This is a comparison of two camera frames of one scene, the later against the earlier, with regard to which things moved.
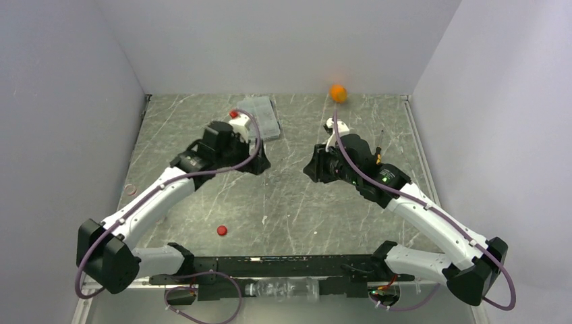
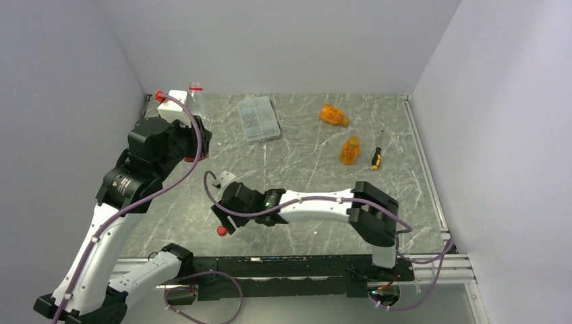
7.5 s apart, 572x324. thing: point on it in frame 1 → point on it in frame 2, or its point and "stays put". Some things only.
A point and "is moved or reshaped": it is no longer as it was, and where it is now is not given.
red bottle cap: (221, 230) stays put
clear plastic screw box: (265, 110) stays put
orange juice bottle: (338, 93) → (333, 115)
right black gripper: (316, 168) → (225, 221)
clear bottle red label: (130, 190) is moved or reshaped
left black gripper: (259, 165) → (204, 136)
